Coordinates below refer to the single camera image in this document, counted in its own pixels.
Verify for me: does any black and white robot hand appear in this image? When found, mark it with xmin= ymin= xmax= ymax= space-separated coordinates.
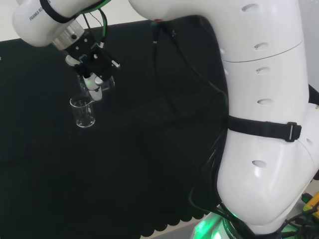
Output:
xmin=66 ymin=34 xmax=122 ymax=102

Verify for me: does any clear glass beaker with graduations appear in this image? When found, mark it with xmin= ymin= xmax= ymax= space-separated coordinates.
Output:
xmin=76 ymin=74 xmax=116 ymax=97

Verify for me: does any green cable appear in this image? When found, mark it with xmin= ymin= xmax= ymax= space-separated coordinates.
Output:
xmin=79 ymin=0 xmax=112 ymax=49

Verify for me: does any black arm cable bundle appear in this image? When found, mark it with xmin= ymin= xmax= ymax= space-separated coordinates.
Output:
xmin=150 ymin=19 xmax=240 ymax=225

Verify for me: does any black bench cloth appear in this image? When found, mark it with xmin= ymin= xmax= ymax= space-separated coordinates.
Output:
xmin=0 ymin=14 xmax=233 ymax=233

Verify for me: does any yellow stop button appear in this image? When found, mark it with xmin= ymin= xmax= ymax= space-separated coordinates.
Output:
xmin=301 ymin=191 xmax=319 ymax=220

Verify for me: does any clear plain glass beaker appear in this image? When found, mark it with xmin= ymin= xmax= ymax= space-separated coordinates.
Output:
xmin=69 ymin=95 xmax=96 ymax=128

